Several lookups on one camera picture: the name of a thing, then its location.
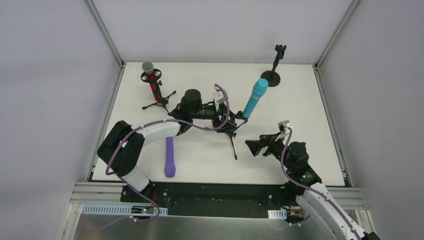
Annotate black tripod clip stand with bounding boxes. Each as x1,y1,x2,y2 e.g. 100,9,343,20
217,110,248,160

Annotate teal toy microphone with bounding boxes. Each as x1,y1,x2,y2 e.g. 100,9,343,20
242,78,269,119

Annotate black round-base mic stand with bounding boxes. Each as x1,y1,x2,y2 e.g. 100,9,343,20
260,44,287,88

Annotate black tripod shock-mount stand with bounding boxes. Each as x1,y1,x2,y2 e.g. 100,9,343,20
140,68,177,113

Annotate purple toy microphone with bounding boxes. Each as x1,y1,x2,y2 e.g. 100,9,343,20
164,137,176,178

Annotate red glitter microphone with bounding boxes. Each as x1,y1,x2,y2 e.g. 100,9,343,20
140,61,162,101

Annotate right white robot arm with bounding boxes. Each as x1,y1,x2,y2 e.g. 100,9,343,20
245,133,379,240

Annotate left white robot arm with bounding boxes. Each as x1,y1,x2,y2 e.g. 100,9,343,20
96,89,206,193

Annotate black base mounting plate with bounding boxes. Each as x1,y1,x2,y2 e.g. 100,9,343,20
120,181,317,219

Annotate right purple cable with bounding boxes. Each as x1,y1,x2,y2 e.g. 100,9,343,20
268,127,364,240

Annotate purple cable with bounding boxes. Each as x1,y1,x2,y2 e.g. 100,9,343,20
79,83,231,232
268,127,364,240

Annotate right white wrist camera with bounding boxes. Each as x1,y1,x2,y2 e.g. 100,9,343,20
278,120,293,138

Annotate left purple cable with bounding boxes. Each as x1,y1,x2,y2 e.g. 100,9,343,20
79,83,231,232

